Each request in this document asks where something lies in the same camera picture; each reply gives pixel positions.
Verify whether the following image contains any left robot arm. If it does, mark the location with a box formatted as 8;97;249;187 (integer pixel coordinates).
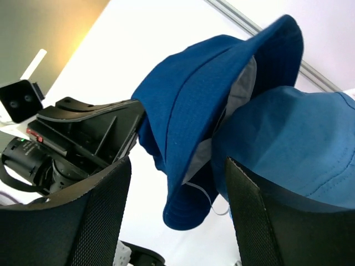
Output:
1;97;145;196

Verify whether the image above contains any dark blue bucket hat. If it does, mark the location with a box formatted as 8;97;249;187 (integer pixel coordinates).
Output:
130;14;305;231

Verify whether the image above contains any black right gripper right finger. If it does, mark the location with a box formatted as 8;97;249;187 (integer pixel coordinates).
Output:
225;157;354;265

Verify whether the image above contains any aluminium frame post left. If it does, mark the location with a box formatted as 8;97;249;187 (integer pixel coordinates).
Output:
208;1;341;93

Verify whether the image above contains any light blue bucket hat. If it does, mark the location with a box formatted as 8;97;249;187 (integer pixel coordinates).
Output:
211;86;354;209

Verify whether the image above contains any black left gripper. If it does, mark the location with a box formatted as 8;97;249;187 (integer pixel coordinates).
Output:
26;97;140;190

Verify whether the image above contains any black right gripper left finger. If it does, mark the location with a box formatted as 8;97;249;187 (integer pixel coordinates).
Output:
1;157;131;265

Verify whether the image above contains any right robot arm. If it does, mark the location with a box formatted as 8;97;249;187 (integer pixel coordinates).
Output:
1;157;354;265

